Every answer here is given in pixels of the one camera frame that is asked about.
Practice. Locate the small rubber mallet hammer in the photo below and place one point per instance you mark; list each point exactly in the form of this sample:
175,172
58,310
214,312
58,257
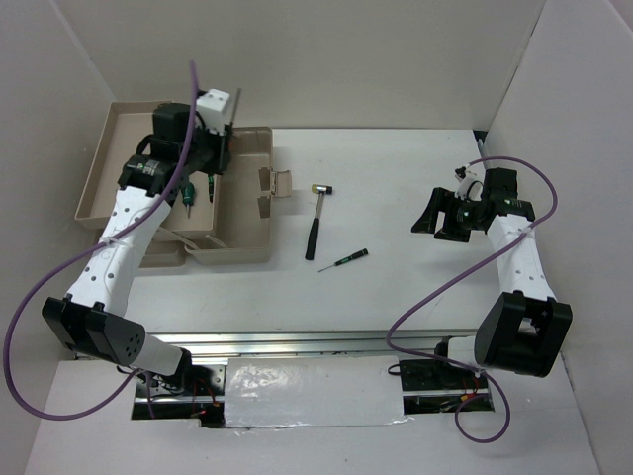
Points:
321,191

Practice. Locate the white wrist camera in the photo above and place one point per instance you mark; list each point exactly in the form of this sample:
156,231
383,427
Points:
470,185
214,106

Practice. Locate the beige plastic toolbox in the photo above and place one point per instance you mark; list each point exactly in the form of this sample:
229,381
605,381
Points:
234,229

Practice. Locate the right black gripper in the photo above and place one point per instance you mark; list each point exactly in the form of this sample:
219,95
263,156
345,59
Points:
442,200

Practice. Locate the short green screwdriver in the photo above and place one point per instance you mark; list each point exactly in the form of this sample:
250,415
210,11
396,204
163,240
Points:
188,194

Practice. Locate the silver foil tape sheet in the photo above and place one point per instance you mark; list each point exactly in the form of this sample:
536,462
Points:
312,392

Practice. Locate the aluminium mounting rail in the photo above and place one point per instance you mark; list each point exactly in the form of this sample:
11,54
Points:
277,344

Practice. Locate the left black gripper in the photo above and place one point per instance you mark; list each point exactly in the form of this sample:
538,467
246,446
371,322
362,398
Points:
224,145

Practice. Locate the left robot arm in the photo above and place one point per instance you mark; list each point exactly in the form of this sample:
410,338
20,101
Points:
90,318

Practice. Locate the red black precision screwdriver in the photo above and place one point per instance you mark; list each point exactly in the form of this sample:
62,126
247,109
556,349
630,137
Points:
211,187

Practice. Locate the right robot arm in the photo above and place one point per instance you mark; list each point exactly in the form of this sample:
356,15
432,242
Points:
525,329

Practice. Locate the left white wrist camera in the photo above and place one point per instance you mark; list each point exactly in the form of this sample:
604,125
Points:
214,106

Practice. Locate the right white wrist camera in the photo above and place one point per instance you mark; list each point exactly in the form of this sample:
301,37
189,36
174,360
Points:
470,185

